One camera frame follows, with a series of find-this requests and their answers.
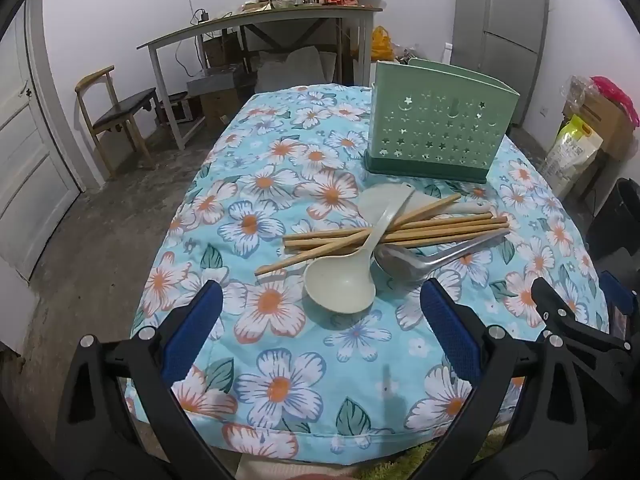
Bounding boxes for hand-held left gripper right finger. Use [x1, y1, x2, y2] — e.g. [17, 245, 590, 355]
[415, 277, 591, 480]

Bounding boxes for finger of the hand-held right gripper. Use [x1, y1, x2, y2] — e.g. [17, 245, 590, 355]
[600, 270, 640, 331]
[531, 277, 632, 356]

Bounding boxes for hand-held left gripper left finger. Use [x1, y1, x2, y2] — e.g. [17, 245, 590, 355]
[55, 280, 236, 480]

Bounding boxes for grey-green plastic spoon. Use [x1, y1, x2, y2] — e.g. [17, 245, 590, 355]
[374, 227, 511, 283]

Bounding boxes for bundle of wooden chopsticks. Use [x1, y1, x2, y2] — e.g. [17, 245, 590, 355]
[254, 192, 511, 277]

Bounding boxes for beige plastic ladle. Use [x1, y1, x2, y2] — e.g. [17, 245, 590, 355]
[304, 187, 417, 315]

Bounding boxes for white rice paddle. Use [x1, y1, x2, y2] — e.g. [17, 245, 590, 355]
[357, 186, 491, 226]

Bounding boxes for green plastic utensil holder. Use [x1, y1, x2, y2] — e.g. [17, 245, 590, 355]
[364, 57, 521, 185]

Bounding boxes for black trash can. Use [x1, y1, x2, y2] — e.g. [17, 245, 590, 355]
[586, 177, 640, 263]

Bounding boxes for floral blue blanket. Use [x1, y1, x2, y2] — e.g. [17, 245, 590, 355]
[130, 85, 611, 466]

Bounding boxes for yellow white rice bag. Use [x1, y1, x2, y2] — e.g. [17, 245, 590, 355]
[545, 115, 606, 200]

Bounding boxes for large cardboard box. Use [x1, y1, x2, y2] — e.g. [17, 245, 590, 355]
[565, 94, 636, 162]

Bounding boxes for pink plastic bag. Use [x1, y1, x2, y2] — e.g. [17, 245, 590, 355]
[590, 76, 640, 128]

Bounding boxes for clear plastic bag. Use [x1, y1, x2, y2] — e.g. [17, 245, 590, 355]
[566, 76, 597, 111]

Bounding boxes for metal case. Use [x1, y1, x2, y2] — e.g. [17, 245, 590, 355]
[157, 92, 193, 126]

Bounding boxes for brown cardboard box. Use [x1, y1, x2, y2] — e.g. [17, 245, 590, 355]
[200, 87, 246, 131]

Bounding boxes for white door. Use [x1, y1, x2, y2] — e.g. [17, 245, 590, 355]
[0, 5, 83, 281]

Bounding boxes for wooden chair black seat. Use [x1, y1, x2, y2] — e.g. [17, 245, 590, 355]
[75, 65, 161, 176]

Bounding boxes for grey foil box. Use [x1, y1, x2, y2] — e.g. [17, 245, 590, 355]
[187, 65, 251, 96]

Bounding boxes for white sack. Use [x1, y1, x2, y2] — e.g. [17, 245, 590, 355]
[257, 46, 326, 92]

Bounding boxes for grey refrigerator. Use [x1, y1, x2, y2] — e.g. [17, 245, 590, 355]
[452, 0, 551, 128]

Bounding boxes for yellow plastic bag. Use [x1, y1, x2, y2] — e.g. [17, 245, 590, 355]
[371, 26, 397, 62]

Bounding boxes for white frame desk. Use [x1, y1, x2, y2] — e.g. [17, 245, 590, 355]
[137, 7, 383, 151]

